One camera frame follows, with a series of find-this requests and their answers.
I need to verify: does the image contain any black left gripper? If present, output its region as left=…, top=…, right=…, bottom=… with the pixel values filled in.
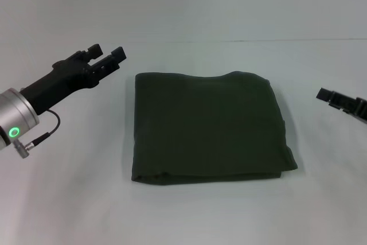
left=19, top=43, right=127, bottom=115

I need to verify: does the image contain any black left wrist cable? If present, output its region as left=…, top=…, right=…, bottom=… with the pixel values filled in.
left=21, top=109, right=61, bottom=150

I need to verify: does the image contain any dark green FREE! t-shirt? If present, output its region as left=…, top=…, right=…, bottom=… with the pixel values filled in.
left=130, top=70, right=298, bottom=184

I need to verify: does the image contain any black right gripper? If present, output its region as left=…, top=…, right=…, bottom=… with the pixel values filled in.
left=316, top=87, right=367, bottom=125

